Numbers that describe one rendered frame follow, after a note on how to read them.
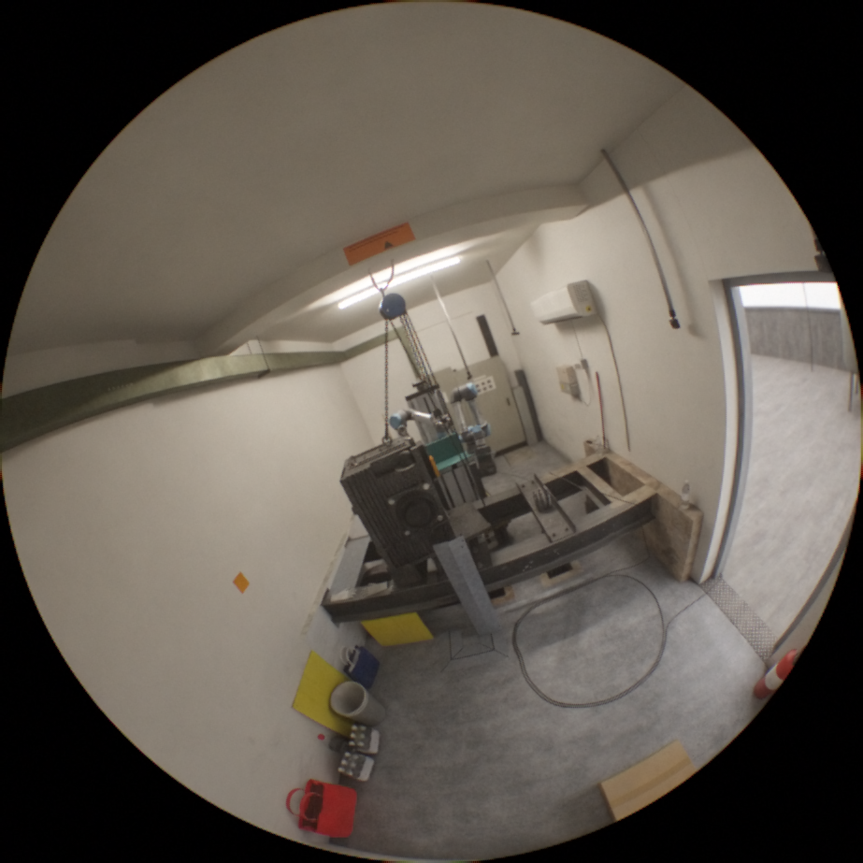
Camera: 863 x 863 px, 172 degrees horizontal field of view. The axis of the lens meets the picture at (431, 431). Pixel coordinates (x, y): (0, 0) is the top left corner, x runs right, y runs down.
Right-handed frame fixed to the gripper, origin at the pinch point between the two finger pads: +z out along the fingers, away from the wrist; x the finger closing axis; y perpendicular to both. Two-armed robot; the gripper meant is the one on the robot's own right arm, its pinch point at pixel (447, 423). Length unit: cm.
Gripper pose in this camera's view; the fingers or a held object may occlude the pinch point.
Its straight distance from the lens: 195.6
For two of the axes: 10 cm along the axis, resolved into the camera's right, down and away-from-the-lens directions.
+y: 3.8, 8.8, 2.9
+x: -8.8, 4.4, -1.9
